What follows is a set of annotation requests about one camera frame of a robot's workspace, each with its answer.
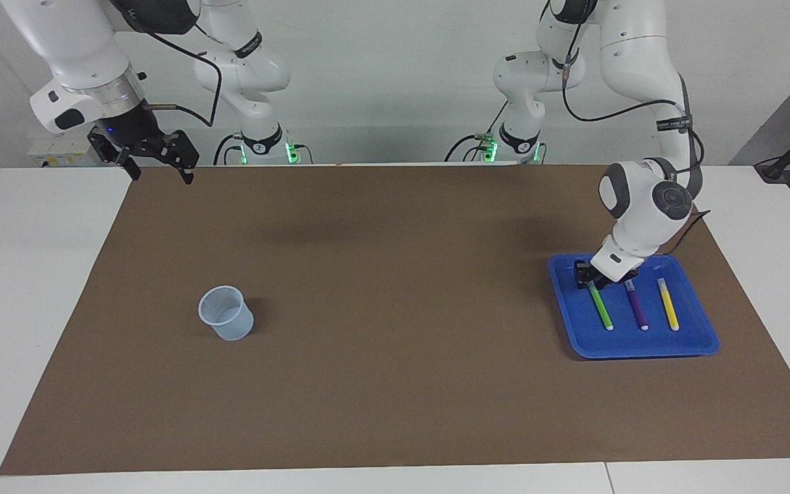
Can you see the green marker pen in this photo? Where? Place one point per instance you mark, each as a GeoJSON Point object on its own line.
{"type": "Point", "coordinates": [601, 309]}

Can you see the blue plastic tray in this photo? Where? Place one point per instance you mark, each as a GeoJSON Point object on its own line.
{"type": "Point", "coordinates": [573, 322]}

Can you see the translucent plastic cup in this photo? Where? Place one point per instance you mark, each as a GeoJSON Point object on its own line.
{"type": "Point", "coordinates": [234, 329]}

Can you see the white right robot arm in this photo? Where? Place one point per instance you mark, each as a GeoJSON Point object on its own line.
{"type": "Point", "coordinates": [79, 41]}

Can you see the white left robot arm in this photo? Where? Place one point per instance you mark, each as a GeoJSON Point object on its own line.
{"type": "Point", "coordinates": [642, 206]}

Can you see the purple marker pen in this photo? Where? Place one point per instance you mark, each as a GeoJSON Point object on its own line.
{"type": "Point", "coordinates": [636, 307]}

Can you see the brown table mat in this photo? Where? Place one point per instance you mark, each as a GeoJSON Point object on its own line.
{"type": "Point", "coordinates": [395, 384]}

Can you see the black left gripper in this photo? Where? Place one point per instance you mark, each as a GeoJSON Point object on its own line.
{"type": "Point", "coordinates": [601, 280]}

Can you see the yellow marker pen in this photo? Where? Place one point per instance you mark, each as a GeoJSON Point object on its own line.
{"type": "Point", "coordinates": [668, 305]}

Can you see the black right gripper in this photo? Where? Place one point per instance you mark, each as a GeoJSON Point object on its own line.
{"type": "Point", "coordinates": [131, 130]}

